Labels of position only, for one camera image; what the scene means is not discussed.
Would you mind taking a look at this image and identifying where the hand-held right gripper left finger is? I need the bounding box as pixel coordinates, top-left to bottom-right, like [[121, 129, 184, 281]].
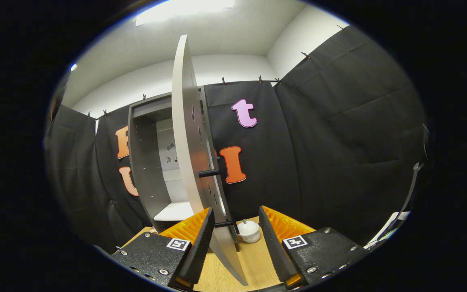
[[111, 207, 216, 289]]

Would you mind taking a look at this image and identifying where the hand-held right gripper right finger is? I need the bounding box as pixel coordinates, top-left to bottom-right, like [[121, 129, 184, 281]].
[[259, 206, 370, 289]]

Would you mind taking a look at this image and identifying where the beige cabinet door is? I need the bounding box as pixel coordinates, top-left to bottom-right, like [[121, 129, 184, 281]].
[[171, 34, 249, 286]]

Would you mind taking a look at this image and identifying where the dark grey cabinet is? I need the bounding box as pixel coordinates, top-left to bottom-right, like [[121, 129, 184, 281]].
[[127, 86, 238, 244]]

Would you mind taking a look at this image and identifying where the black backdrop cloth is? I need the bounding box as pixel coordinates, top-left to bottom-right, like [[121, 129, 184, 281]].
[[44, 25, 428, 252]]

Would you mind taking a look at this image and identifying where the long ceiling light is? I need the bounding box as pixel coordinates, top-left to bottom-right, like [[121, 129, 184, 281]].
[[135, 0, 236, 27]]

